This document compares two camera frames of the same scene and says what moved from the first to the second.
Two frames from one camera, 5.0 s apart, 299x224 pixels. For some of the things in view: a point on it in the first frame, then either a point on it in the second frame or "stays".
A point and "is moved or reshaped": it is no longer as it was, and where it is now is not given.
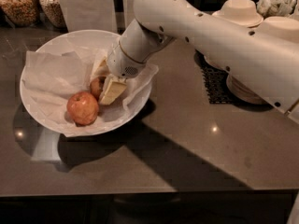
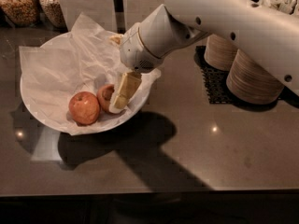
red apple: x=95 y=86 is moved or reshaped
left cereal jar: x=20 y=4 stays
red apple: x=82 y=108 stays
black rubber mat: x=215 y=79 stays
